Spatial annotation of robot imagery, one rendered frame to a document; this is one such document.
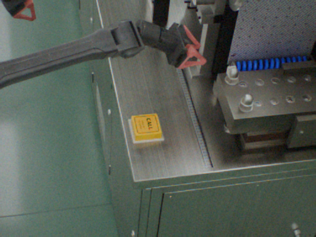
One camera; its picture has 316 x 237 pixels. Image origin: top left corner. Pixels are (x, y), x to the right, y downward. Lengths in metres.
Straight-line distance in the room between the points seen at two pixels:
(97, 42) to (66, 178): 1.30
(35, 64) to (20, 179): 1.33
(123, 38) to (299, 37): 0.49
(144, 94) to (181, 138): 0.18
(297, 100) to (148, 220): 0.52
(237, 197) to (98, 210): 0.96
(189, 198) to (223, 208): 0.13
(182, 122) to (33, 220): 1.05
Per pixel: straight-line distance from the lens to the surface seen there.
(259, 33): 1.67
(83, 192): 2.65
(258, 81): 1.69
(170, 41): 1.58
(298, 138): 1.69
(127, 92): 1.78
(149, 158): 1.63
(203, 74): 1.83
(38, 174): 2.71
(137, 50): 1.51
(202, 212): 1.79
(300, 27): 1.71
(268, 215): 1.90
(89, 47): 1.46
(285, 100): 1.65
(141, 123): 1.67
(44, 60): 1.43
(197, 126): 1.71
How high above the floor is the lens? 2.20
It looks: 49 degrees down
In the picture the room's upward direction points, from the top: 7 degrees clockwise
